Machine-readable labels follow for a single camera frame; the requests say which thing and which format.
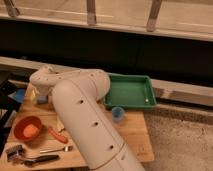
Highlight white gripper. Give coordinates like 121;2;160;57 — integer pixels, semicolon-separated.
26;86;50;101

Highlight blue sponge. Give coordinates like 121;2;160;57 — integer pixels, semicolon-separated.
37;96;48;104

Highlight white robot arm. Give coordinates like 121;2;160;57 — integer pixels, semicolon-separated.
30;65;145;171

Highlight blue object left of table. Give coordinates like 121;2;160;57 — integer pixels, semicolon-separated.
10;89;26;103

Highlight orange bowl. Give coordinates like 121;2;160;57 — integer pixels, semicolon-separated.
14;116;43;142

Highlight orange fruit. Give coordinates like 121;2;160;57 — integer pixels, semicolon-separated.
23;124;39;138

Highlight yellow banana pieces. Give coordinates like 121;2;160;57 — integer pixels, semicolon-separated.
56;117;65;132

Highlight metal spoon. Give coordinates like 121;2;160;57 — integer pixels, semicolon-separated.
40;146;73;154

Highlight small blue cup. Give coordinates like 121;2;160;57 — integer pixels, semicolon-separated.
112;107;125;122

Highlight green plastic tray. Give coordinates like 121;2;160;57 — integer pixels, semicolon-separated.
104;75;157;109

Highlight black handled tool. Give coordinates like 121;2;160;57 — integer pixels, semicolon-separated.
24;155;59;167

